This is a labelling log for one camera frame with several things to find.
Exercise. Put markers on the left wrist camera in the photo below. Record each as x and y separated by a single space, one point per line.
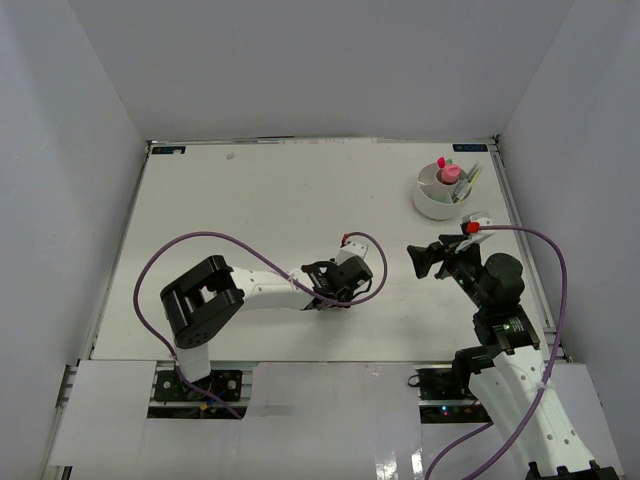
350 248

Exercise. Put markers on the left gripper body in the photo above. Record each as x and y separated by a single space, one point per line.
346 298

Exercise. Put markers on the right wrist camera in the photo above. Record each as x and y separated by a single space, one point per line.
473 230

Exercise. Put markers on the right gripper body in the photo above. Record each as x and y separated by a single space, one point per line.
461 265

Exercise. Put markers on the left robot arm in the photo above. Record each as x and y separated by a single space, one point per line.
204 299

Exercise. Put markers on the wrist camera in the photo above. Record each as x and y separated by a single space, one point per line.
350 248
473 230

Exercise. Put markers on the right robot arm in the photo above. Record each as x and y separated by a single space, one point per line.
507 372

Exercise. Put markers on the pink-lidded small jar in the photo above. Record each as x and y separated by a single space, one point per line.
449 174

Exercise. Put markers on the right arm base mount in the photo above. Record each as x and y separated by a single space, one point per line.
443 401

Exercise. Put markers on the white round divided container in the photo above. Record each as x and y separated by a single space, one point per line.
432 198

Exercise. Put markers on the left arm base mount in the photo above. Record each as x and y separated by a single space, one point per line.
222 395

